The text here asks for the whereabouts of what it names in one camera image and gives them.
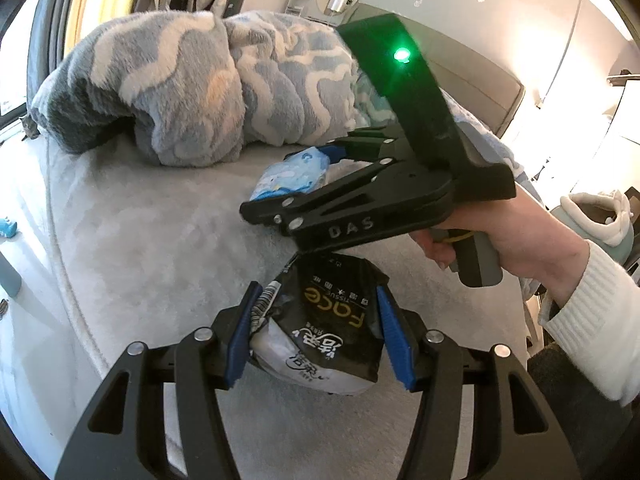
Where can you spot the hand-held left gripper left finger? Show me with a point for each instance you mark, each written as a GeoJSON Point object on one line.
{"type": "Point", "coordinates": [242, 335]}

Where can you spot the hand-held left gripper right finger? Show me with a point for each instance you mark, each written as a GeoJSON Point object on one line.
{"type": "Point", "coordinates": [395, 345]}

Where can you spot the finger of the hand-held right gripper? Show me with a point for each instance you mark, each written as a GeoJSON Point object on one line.
{"type": "Point", "coordinates": [360, 145]}
{"type": "Point", "coordinates": [320, 200]}

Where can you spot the blue wet wipe packet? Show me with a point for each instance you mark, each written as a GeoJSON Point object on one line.
{"type": "Point", "coordinates": [290, 175]}

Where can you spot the black tissue packet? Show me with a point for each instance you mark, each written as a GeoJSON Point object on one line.
{"type": "Point", "coordinates": [325, 330]}

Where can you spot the person's right forearm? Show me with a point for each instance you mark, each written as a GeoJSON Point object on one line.
{"type": "Point", "coordinates": [600, 320]}

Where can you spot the person's right hand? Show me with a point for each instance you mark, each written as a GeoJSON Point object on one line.
{"type": "Point", "coordinates": [530, 230]}

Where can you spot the grey upholstered headboard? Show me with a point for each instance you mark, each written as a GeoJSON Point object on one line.
{"type": "Point", "coordinates": [465, 75]}

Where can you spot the bed with grey sheet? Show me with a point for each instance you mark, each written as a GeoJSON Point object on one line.
{"type": "Point", "coordinates": [150, 260]}

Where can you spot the white table lamp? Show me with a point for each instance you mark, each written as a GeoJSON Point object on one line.
{"type": "Point", "coordinates": [336, 4]}

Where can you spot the grey patterned blanket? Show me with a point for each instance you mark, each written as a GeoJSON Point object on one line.
{"type": "Point", "coordinates": [175, 85]}

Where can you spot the yellow curtain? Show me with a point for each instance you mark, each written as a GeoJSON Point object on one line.
{"type": "Point", "coordinates": [95, 0]}

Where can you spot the grey curtain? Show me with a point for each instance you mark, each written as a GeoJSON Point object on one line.
{"type": "Point", "coordinates": [52, 20]}

